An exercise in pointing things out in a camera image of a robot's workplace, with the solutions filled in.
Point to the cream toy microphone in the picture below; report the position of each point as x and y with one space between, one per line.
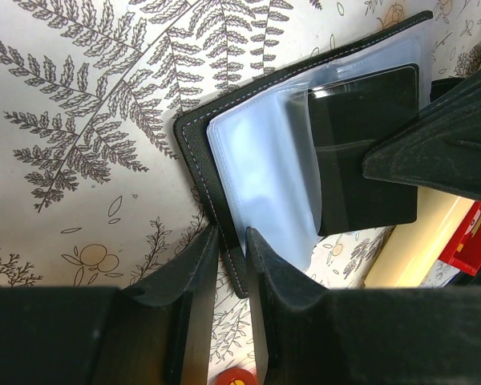
412 249

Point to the floral table mat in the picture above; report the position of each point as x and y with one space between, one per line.
94 190

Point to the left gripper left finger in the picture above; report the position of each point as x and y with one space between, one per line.
156 331

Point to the black card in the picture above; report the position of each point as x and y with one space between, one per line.
348 118

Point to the red owl toy block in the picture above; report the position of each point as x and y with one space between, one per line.
463 250

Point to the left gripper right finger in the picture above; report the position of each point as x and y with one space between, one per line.
304 333

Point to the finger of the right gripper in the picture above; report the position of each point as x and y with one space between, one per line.
441 149

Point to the black leather card holder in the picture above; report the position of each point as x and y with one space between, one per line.
250 152

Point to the orange toy car block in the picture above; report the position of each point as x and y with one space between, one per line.
236 376

